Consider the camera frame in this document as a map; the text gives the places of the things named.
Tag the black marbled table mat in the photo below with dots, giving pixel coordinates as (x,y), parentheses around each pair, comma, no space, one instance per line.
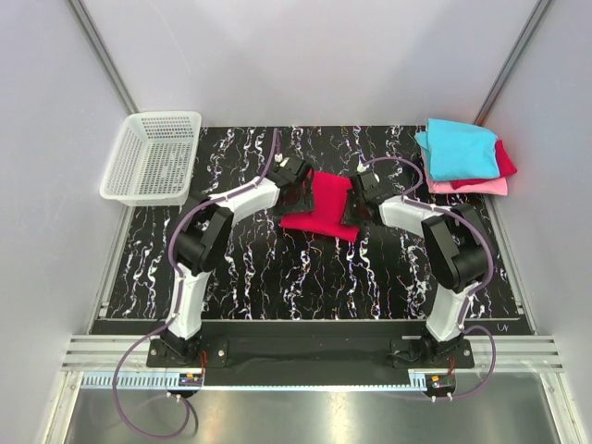
(270,273)

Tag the folded cyan t shirt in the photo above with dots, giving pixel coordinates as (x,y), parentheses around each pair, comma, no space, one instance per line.
(455,150)

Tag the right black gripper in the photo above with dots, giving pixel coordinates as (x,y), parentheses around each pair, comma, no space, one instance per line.
(347,219)

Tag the corner aluminium post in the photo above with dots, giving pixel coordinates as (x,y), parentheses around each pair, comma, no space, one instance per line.
(513,59)
(84,19)

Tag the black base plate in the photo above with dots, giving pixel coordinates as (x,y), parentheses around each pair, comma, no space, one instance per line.
(220,344)

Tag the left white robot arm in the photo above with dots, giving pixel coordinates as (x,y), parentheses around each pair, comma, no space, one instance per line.
(200,240)

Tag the folded pink t shirt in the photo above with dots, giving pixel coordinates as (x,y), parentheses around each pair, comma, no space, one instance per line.
(494,187)

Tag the aluminium front rail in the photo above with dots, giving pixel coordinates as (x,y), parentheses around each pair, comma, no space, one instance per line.
(121,362)

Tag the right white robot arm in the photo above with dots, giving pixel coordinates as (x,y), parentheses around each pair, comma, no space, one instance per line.
(456,244)

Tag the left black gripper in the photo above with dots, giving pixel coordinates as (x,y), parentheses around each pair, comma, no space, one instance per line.
(306,196)

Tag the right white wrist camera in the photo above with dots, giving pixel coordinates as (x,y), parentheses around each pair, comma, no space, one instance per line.
(365,169)

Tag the folded crimson t shirt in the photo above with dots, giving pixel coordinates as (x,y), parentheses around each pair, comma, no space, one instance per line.
(506,168)

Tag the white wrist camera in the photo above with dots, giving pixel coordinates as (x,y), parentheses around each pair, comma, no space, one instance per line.
(280,160)
(365,169)

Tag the white plastic basket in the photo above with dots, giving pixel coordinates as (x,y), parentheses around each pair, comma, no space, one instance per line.
(152,160)

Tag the crimson t shirt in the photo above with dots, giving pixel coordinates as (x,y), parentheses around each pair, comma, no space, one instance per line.
(330,194)
(506,168)

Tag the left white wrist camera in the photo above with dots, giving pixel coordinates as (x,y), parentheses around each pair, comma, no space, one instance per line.
(280,160)

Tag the right corner aluminium post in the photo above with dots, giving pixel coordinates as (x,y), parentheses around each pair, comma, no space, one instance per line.
(513,59)

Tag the left corner aluminium post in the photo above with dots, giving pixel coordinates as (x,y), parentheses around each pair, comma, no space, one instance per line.
(84,19)

